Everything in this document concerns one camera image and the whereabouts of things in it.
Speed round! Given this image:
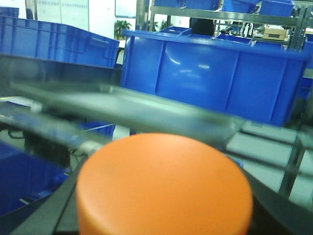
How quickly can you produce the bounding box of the steel shelf rack frame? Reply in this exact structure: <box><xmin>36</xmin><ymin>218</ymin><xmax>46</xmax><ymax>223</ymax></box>
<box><xmin>0</xmin><ymin>0</ymin><xmax>313</xmax><ymax>204</ymax></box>

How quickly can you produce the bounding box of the potted green plant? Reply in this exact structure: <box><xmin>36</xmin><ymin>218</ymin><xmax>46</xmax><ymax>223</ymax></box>
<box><xmin>114</xmin><ymin>20</ymin><xmax>132</xmax><ymax>41</ymax></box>

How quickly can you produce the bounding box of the blue divided bin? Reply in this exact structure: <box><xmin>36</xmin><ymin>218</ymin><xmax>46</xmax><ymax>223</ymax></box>
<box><xmin>121</xmin><ymin>30</ymin><xmax>311</xmax><ymax>126</ymax></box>

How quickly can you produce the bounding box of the orange capacitor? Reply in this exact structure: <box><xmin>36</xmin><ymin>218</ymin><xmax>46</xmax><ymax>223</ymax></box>
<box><xmin>76</xmin><ymin>133</ymin><xmax>253</xmax><ymax>235</ymax></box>

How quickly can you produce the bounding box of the cardboard box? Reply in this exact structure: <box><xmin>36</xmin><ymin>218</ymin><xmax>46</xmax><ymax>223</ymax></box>
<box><xmin>263</xmin><ymin>27</ymin><xmax>288</xmax><ymax>41</ymax></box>

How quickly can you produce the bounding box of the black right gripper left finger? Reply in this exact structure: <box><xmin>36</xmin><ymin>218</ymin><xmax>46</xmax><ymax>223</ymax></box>
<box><xmin>0</xmin><ymin>169</ymin><xmax>79</xmax><ymax>235</ymax></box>

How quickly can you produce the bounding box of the blue crate at left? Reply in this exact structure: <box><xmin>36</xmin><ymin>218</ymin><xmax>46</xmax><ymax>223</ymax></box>
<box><xmin>0</xmin><ymin>16</ymin><xmax>119</xmax><ymax>68</ymax></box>

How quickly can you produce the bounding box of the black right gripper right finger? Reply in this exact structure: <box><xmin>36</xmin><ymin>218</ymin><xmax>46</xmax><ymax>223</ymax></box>
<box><xmin>241</xmin><ymin>168</ymin><xmax>313</xmax><ymax>235</ymax></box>

